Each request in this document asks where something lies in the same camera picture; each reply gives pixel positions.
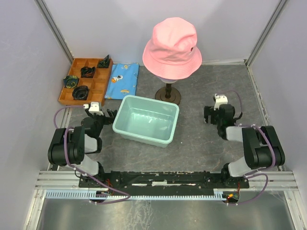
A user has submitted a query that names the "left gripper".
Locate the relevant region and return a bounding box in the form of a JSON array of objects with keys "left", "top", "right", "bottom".
[{"left": 85, "top": 109, "right": 117, "bottom": 137}]

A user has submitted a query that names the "wooden compartment tray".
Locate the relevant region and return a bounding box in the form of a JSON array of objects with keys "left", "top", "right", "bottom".
[{"left": 59, "top": 58, "right": 113, "bottom": 105}]

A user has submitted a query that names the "blue printed cloth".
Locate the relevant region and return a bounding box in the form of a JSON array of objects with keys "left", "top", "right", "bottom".
[{"left": 105, "top": 63, "right": 140, "bottom": 100}]

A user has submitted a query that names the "cream mannequin head stand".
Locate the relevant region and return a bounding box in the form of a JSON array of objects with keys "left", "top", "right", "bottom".
[{"left": 155, "top": 80, "right": 181, "bottom": 105}]

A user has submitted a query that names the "teal plastic basket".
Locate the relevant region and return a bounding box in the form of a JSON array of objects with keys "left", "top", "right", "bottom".
[{"left": 112, "top": 95, "right": 179, "bottom": 148}]

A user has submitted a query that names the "purple bucket hat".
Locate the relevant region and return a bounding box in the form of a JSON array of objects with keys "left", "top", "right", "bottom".
[{"left": 158, "top": 77, "right": 177, "bottom": 84}]

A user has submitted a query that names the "pink bucket hat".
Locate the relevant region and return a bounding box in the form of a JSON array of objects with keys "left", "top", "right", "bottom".
[{"left": 142, "top": 17, "right": 202, "bottom": 81}]

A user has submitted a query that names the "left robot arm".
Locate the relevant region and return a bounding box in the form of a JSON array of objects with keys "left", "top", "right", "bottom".
[{"left": 47, "top": 109, "right": 118, "bottom": 187}]

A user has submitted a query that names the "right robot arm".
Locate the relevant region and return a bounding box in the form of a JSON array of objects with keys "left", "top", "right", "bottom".
[{"left": 203, "top": 104, "right": 285, "bottom": 187}]

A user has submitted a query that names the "dark brown rolled tie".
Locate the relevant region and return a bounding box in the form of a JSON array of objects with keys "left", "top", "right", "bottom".
[{"left": 72, "top": 85, "right": 89, "bottom": 101}]

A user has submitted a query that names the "yellow blue rolled tie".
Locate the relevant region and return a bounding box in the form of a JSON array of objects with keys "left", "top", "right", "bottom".
[{"left": 63, "top": 75, "right": 79, "bottom": 89}]

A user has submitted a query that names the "green patterned rolled tie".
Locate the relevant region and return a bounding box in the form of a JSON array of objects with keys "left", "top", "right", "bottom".
[{"left": 97, "top": 55, "right": 110, "bottom": 69}]

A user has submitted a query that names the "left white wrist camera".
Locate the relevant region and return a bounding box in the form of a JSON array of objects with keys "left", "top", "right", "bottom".
[{"left": 83, "top": 102, "right": 104, "bottom": 115}]

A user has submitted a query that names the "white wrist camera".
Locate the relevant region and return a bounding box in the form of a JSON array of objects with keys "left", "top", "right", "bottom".
[
  {"left": 83, "top": 102, "right": 104, "bottom": 115},
  {"left": 213, "top": 93, "right": 228, "bottom": 110}
]

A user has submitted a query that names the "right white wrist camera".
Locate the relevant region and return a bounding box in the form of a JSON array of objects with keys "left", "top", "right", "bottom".
[{"left": 213, "top": 93, "right": 228, "bottom": 110}]

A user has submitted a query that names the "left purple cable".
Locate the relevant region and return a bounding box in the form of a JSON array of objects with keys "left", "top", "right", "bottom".
[{"left": 53, "top": 104, "right": 131, "bottom": 205}]

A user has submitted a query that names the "purple cable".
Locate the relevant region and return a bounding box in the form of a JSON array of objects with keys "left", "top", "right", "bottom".
[
  {"left": 225, "top": 90, "right": 276, "bottom": 206},
  {"left": 53, "top": 104, "right": 131, "bottom": 205}
]

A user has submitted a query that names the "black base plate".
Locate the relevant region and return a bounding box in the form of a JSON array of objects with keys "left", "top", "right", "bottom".
[{"left": 78, "top": 171, "right": 250, "bottom": 195}]

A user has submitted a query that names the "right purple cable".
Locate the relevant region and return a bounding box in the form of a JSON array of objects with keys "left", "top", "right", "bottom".
[{"left": 225, "top": 90, "right": 276, "bottom": 206}]

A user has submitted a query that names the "light blue cable duct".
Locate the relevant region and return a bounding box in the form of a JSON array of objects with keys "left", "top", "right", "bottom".
[{"left": 46, "top": 190, "right": 226, "bottom": 201}]

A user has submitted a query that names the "aluminium front rail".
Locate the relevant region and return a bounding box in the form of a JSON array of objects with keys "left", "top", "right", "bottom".
[{"left": 35, "top": 171, "right": 298, "bottom": 191}]

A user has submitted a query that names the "right aluminium corner post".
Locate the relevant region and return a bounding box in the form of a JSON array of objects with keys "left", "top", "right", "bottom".
[{"left": 245, "top": 0, "right": 288, "bottom": 68}]

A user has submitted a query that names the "aluminium corner post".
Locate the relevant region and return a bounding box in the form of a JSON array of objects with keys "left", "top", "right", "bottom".
[
  {"left": 34, "top": 0, "right": 73, "bottom": 64},
  {"left": 245, "top": 0, "right": 288, "bottom": 68}
]

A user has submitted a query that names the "left aluminium corner post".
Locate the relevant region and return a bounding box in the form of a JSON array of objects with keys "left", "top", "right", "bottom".
[{"left": 34, "top": 0, "right": 73, "bottom": 64}]

